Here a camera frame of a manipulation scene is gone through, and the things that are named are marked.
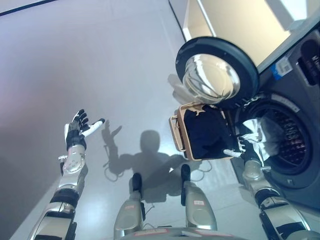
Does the black garment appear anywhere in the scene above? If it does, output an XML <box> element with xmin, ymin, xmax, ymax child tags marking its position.
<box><xmin>183</xmin><ymin>106</ymin><xmax>234</xmax><ymax>160</ymax></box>

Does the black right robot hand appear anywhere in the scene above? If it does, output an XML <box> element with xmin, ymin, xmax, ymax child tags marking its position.
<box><xmin>223</xmin><ymin>136</ymin><xmax>260</xmax><ymax>163</ymax></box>

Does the round glass washing machine door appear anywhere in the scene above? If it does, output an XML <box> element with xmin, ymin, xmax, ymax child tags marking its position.
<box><xmin>174</xmin><ymin>36</ymin><xmax>260</xmax><ymax>109</ymax></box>

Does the tan wicker laundry basket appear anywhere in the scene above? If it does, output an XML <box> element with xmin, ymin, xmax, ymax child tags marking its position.
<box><xmin>169</xmin><ymin>101</ymin><xmax>237</xmax><ymax>161</ymax></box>

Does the small blue label sticker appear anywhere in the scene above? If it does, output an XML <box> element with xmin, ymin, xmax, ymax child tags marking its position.
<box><xmin>271</xmin><ymin>56</ymin><xmax>294</xmax><ymax>79</ymax></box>

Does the silver left robot leg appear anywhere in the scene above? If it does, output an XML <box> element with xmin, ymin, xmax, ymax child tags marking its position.
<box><xmin>113</xmin><ymin>172</ymin><xmax>147</xmax><ymax>238</ymax></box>

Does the dark grey washing machine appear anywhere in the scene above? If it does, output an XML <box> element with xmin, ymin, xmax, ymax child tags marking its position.
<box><xmin>229</xmin><ymin>23</ymin><xmax>320</xmax><ymax>211</ymax></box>

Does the white garment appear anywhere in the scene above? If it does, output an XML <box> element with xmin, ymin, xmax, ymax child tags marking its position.
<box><xmin>241</xmin><ymin>117</ymin><xmax>284</xmax><ymax>166</ymax></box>

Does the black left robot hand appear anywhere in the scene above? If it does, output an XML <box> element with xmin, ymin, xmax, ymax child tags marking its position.
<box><xmin>64</xmin><ymin>109</ymin><xmax>106</xmax><ymax>151</ymax></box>

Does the grey robot torso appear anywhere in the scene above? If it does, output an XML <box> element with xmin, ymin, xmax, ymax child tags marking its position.
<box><xmin>112</xmin><ymin>226</ymin><xmax>241</xmax><ymax>240</ymax></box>

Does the thin black floor cable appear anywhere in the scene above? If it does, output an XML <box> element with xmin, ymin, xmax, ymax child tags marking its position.
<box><xmin>143</xmin><ymin>201</ymin><xmax>156</xmax><ymax>221</ymax></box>

